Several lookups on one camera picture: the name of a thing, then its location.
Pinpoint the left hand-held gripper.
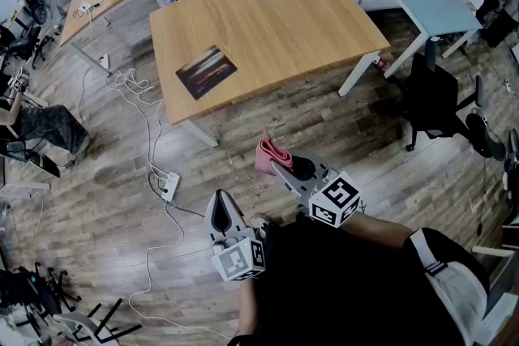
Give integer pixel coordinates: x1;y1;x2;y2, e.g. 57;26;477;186
204;189;268;283

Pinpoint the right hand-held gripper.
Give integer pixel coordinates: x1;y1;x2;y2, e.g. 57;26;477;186
269;152;362;229

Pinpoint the pink cloth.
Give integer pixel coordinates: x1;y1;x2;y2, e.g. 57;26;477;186
255;126;292;177

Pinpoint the dark printed mouse pad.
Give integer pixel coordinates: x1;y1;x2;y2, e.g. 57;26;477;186
174;45;238;101

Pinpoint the person's left forearm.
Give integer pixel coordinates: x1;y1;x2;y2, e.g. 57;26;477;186
236;278;261;342

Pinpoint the person's right forearm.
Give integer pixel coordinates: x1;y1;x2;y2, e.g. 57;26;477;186
339;209;415;256

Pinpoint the white table leg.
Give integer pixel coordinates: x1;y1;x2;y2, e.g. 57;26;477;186
338;51;383;97
180;119;221;148

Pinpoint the person's black and white clothing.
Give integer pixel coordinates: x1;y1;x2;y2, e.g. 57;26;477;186
226;214;491;346

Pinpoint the black office chair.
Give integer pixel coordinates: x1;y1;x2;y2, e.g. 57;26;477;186
399;52;508;162

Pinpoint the long wooden desk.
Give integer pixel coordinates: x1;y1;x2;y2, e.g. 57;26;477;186
59;0;152;49

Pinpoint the black cable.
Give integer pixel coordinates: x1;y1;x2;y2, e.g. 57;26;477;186
147;173;206;219

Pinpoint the white cable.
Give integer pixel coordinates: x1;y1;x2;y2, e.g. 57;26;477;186
128;201;234;341
104;67;181;180

